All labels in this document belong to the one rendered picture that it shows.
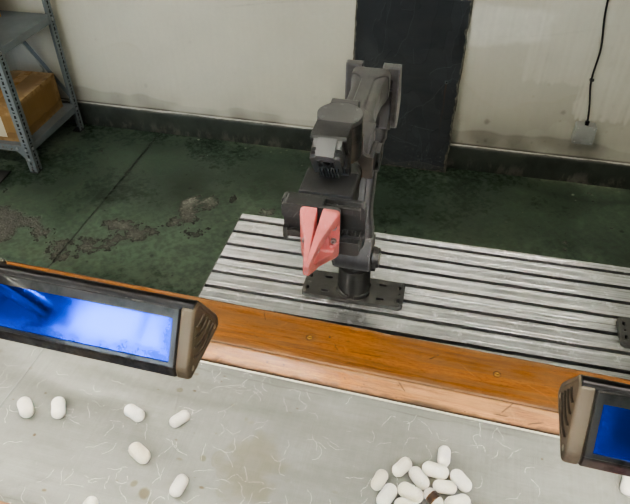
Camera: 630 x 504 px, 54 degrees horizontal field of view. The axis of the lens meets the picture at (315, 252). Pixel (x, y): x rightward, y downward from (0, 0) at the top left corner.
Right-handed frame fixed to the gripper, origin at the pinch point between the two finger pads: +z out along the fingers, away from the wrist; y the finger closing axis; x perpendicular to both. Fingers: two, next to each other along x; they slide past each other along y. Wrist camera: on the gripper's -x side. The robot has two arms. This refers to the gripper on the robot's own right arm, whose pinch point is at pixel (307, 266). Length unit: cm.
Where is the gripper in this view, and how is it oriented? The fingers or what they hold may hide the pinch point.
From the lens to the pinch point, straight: 69.6
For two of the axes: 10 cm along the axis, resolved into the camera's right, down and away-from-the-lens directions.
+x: 0.0, 7.5, 6.6
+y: 9.7, 1.5, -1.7
